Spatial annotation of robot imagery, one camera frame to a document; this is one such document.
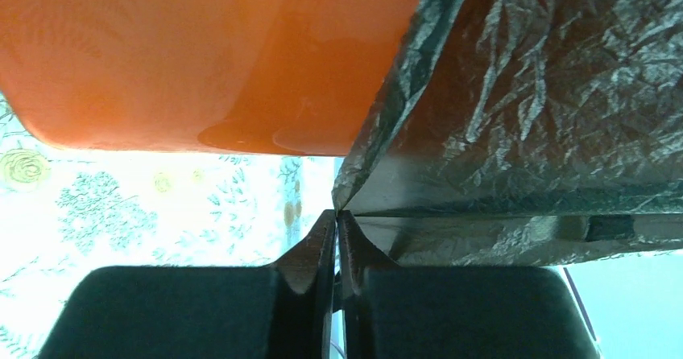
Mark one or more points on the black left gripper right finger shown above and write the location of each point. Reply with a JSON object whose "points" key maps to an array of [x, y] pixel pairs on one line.
{"points": [[394, 311]]}

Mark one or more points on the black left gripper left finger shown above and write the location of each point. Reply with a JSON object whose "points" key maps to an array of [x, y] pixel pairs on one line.
{"points": [[278, 310]]}

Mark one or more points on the black plastic trash bag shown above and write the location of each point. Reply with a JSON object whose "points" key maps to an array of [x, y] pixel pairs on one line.
{"points": [[524, 132]]}

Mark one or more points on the orange plastic trash bin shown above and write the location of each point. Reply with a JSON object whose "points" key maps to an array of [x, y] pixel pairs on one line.
{"points": [[284, 77]]}

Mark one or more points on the floral patterned table mat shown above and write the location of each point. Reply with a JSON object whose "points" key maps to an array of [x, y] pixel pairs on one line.
{"points": [[66, 213]]}

